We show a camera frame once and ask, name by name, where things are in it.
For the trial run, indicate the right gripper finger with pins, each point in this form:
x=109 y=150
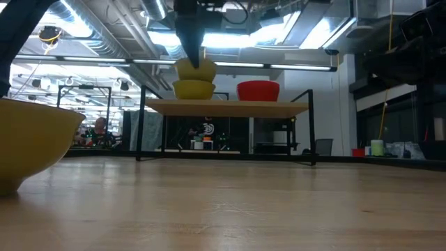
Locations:
x=400 y=64

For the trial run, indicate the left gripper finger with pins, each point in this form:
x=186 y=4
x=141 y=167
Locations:
x=191 y=38

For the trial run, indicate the yellow bowl with speckled inside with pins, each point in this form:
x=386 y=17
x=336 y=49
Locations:
x=31 y=139
x=193 y=91
x=209 y=71

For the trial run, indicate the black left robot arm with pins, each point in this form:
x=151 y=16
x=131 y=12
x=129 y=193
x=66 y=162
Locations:
x=17 y=35

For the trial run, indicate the white cylinder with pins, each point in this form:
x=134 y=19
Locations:
x=439 y=129

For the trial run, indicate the wooden shelf with black legs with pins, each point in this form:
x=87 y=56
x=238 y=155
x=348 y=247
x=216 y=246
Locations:
x=226 y=108

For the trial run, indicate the clear plastic pile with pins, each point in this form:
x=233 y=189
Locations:
x=397 y=149

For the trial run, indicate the light green cup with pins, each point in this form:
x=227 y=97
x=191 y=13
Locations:
x=377 y=148

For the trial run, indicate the person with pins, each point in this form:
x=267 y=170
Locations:
x=208 y=129
x=100 y=126

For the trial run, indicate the red box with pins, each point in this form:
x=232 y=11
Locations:
x=358 y=152

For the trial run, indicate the grey cloth cover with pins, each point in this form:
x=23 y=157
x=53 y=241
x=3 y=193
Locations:
x=151 y=130

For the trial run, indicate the long ceiling light bar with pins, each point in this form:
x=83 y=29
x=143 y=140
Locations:
x=299 y=66

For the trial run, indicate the black round ceiling device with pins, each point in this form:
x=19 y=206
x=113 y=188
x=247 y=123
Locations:
x=49 y=35

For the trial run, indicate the silver ventilation duct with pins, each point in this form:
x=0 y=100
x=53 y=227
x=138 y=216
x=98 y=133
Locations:
x=153 y=8

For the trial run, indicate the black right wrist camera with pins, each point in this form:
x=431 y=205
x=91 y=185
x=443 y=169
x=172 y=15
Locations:
x=425 y=24

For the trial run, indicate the black camera rig frame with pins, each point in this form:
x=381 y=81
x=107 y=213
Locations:
x=85 y=87

